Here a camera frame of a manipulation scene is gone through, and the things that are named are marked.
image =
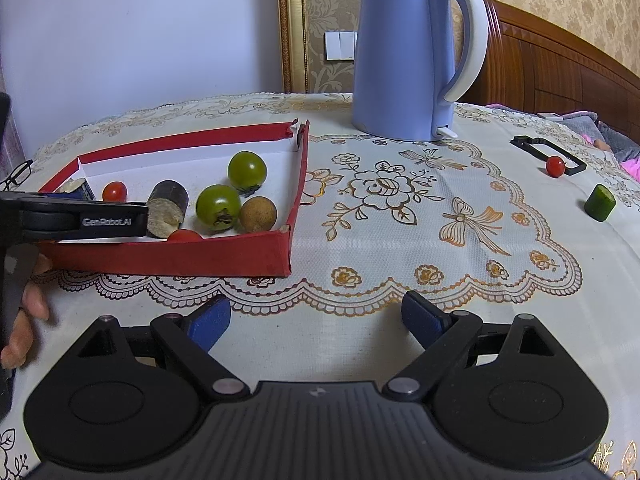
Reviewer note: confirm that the black rectangular frame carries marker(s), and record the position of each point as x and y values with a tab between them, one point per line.
520	140

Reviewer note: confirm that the brown longan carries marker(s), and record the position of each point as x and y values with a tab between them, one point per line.
257	214

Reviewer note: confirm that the white wall switch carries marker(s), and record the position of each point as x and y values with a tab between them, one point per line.
340	45

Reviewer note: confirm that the green tomato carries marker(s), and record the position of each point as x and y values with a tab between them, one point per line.
246	170
218	206

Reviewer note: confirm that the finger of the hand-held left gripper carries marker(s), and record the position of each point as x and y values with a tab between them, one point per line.
75	220

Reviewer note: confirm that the red cherry tomato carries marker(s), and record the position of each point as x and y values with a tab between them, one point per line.
185	235
115	191
555	166

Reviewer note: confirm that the gold picture frame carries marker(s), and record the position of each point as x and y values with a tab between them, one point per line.
291	25

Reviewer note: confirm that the lace floral tablecloth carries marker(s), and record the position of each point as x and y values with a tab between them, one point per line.
350	310

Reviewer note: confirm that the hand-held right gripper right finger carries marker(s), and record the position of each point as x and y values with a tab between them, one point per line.
422	317

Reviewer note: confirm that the wooden bed headboard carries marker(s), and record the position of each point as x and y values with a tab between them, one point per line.
550	60

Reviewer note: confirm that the person's left hand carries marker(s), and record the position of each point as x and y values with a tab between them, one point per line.
35	305

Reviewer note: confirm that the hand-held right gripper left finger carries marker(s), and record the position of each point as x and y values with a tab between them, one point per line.
210	325

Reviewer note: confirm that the green cucumber piece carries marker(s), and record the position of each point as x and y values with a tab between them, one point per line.
600	202

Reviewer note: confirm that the blue electric kettle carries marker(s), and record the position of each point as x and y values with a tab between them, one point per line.
400	60

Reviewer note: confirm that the red cardboard box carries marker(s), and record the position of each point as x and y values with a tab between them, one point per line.
175	260

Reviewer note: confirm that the black eyeglasses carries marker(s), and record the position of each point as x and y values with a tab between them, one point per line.
17	172

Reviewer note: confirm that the grey blanket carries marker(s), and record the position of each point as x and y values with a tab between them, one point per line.
610	135

